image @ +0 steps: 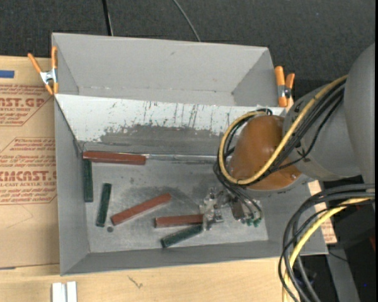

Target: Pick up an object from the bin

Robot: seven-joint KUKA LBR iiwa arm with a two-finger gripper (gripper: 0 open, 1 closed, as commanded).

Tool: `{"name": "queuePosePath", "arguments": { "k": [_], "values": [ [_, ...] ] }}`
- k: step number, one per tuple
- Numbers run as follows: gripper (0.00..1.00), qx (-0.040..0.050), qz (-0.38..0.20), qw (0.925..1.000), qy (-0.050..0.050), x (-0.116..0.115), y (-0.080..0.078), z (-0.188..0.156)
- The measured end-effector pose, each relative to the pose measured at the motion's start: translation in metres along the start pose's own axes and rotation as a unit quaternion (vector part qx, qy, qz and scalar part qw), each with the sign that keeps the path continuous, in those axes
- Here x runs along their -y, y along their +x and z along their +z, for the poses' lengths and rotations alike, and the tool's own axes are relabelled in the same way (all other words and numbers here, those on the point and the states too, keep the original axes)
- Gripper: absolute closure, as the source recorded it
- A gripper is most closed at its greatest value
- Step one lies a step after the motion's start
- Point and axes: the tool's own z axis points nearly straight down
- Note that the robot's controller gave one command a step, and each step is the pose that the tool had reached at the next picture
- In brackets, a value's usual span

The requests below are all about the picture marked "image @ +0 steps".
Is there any red-brown flat block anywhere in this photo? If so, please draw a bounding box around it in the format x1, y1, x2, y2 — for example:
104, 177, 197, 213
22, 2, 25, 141
154, 214, 205, 228
110, 193, 173, 227
83, 150, 147, 165

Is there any dark green flat block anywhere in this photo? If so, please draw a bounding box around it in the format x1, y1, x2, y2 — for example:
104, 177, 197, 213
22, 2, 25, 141
160, 224, 204, 249
96, 183, 112, 228
83, 159, 95, 203

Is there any grey metal bin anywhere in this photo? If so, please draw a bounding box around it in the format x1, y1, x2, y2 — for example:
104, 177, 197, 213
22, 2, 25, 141
51, 32, 328, 276

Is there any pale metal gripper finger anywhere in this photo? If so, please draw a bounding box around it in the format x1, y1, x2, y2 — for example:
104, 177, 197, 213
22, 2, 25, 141
204, 189, 226, 212
203, 211, 225, 232

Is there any brown cardboard board, red print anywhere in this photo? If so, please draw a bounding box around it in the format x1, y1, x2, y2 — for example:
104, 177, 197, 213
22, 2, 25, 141
0, 54, 338, 271

